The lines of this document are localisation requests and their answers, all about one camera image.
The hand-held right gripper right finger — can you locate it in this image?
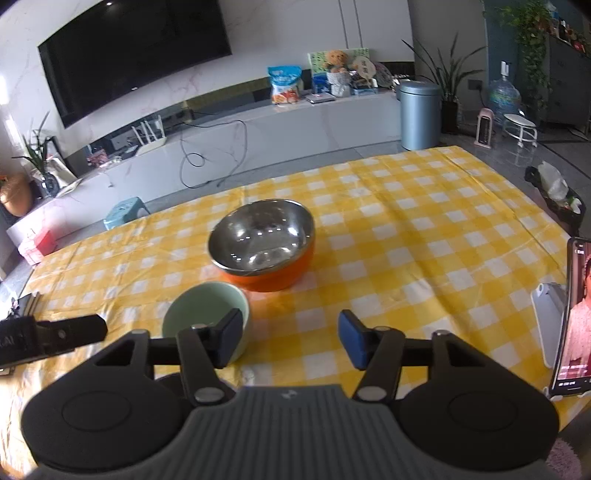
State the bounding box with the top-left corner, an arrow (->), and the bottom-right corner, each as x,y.
337,310 -> 462,401

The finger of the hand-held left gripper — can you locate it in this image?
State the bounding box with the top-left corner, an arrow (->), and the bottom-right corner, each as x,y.
34,315 -> 108,356

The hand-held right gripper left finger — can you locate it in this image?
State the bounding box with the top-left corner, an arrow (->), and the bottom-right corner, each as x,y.
95,308 -> 245,407

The green ceramic bowl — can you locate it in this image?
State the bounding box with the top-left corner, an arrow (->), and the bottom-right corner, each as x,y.
161,282 -> 252,365

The orange steel bowl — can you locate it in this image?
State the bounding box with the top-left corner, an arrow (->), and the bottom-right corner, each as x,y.
208,198 -> 317,292

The red box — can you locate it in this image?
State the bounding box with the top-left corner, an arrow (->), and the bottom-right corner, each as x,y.
18,228 -> 57,266

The yellow checked tablecloth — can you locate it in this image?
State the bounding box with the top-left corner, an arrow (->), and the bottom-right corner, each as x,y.
0,145 -> 591,467

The light blue plastic stool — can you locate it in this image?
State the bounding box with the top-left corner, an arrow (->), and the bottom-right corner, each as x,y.
104,197 -> 151,232

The bronze vase with dried flowers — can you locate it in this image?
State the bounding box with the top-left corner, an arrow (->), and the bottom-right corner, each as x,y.
0,173 -> 34,217

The green plant in glass vase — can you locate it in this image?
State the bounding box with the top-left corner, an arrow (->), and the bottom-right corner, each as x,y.
14,111 -> 61,197

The white phone stand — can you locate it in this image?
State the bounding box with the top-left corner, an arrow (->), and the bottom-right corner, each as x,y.
531,282 -> 568,370

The white router with antennas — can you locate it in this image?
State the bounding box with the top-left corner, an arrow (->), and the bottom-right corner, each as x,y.
131,115 -> 168,156

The white marble television cabinet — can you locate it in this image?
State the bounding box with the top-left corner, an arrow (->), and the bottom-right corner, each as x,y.
7,90 -> 402,252

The smartphone with lit screen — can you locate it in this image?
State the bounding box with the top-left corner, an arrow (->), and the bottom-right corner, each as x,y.
549,236 -> 591,398

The blue-grey metal trash can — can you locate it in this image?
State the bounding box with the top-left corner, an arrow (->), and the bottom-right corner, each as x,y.
398,80 -> 441,151

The pink fluffy rug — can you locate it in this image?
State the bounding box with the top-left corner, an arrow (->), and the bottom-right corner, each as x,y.
545,438 -> 583,480

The black waste bin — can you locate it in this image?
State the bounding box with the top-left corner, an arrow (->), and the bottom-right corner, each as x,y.
525,161 -> 587,237

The pink small heater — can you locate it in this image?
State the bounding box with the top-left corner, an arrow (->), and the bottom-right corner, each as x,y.
476,108 -> 496,148

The blue and orange snack bag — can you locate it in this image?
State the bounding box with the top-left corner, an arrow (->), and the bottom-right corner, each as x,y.
269,65 -> 304,105

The teddy bear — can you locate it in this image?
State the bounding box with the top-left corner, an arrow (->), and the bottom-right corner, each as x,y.
323,49 -> 354,97

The round paper hand fan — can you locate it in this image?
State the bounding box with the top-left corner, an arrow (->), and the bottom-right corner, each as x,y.
351,56 -> 376,88

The white round stand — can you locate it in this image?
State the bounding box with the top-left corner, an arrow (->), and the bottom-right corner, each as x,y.
502,113 -> 539,148

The tall potted leafy plant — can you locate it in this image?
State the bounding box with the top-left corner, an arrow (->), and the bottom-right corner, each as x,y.
402,37 -> 488,134

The green painting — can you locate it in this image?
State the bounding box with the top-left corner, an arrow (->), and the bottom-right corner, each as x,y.
308,47 -> 371,93

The large blue water bottle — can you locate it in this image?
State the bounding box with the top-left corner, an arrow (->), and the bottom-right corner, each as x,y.
488,61 -> 522,125

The black flat television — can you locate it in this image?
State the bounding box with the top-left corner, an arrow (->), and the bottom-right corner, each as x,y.
38,0 -> 232,129

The grey tall cabinet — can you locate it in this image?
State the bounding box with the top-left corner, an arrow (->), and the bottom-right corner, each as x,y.
547,9 -> 591,130

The hanging green vine plant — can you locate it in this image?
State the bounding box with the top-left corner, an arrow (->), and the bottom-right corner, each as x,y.
485,0 -> 555,121

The black cable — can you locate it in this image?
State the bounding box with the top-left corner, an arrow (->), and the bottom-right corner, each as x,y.
180,120 -> 248,189

